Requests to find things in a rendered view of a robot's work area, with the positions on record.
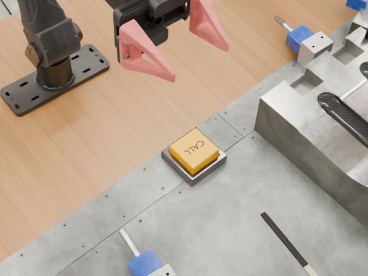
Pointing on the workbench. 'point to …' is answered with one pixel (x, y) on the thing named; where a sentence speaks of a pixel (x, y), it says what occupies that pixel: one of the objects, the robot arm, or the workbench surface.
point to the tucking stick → (288, 245)
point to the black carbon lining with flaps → (346, 112)
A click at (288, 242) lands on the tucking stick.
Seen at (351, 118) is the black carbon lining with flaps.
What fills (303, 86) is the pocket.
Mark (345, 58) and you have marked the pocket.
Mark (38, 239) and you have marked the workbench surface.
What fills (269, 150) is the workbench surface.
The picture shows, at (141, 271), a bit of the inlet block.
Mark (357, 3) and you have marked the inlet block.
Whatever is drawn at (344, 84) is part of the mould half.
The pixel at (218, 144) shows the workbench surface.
